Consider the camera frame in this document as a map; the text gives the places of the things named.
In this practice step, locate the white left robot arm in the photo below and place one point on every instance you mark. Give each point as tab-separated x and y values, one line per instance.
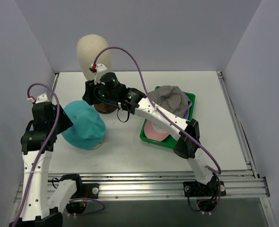
36	209

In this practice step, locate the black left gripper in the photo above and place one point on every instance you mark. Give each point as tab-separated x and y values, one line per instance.
64	120

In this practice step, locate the pink baseball cap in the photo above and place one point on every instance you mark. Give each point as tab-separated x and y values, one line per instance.
153	132

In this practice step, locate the aluminium frame rail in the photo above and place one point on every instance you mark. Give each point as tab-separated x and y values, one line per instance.
127	168

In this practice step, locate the purple baseball cap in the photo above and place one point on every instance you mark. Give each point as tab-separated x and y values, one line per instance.
189	102

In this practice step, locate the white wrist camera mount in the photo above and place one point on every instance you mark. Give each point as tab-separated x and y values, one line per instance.
40	99
98	70

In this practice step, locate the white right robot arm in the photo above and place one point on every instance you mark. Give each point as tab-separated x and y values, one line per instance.
185	132

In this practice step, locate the grey bucket hat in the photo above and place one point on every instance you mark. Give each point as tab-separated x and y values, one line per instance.
171	98

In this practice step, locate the beige mannequin head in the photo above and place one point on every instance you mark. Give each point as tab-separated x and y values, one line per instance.
88	47

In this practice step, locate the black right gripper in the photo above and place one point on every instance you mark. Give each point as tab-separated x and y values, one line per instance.
88	93

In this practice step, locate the green plastic tray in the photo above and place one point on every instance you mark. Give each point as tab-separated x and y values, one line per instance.
169	142

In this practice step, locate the brown mannequin stand base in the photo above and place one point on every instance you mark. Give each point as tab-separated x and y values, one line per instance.
104	108

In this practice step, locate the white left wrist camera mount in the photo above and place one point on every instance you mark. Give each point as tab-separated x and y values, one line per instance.
40	99

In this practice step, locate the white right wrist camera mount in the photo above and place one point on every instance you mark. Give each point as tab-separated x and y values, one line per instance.
98	70

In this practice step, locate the teal bucket hat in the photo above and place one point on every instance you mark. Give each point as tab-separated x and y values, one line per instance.
87	124

